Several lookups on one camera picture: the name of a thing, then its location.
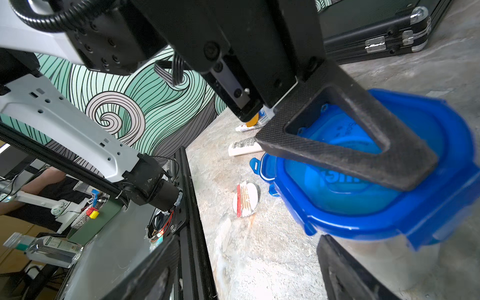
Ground clear plastic bottle outside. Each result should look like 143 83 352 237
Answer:
3 232 84 269

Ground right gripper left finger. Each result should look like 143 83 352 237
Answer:
103 236 180 300

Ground black ribbed case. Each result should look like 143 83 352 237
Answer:
318 0 452 65

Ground white tube orange cap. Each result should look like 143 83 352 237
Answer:
228 137 263 157

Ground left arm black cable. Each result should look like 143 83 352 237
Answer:
9 0 117 34

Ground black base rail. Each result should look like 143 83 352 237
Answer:
171 147 218 300

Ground round red white packet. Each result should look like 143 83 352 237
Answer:
232 181 259 218

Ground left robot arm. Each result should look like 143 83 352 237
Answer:
1 1 438 210

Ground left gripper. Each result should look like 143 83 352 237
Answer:
134 1 326 121

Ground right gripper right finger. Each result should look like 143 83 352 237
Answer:
317 234 399 300

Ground jar blue lid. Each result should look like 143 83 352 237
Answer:
249 88 480 297

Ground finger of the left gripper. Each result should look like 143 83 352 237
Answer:
256 61 438 191

